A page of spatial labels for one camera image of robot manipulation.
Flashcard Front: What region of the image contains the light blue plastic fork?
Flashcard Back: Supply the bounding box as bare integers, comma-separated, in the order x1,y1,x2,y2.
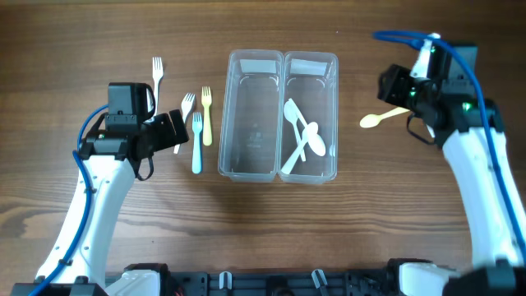
191,112,203,174

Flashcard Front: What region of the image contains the left blue cable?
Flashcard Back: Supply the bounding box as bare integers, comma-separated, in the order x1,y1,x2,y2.
26,104,110,296

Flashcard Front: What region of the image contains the right clear plastic container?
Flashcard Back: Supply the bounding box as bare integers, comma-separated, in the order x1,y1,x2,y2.
278,51,339,184

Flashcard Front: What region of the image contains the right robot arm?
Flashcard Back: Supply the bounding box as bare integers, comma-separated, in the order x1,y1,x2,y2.
378,33,525,295

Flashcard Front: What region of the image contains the left clear plastic container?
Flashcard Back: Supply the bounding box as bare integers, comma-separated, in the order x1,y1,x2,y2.
218,49,284,183

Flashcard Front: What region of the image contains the white plastic fork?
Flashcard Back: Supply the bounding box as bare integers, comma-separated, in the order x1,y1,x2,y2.
150,57,164,122
173,92,196,155

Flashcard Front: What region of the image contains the white plastic spoon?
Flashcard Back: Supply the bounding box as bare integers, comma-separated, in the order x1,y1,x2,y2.
281,122,318,174
284,98,307,143
288,98,326,156

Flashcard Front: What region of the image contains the yellow plastic spoon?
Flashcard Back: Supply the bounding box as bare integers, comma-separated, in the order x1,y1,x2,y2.
359,107,408,128

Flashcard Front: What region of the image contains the yellow plastic fork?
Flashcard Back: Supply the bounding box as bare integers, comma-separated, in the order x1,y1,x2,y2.
201,86,213,146

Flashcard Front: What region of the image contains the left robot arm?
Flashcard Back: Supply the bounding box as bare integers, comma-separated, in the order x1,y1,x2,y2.
12,82,189,295

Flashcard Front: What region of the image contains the clear plastic container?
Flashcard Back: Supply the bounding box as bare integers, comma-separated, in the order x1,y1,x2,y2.
278,51,339,184
218,49,284,183

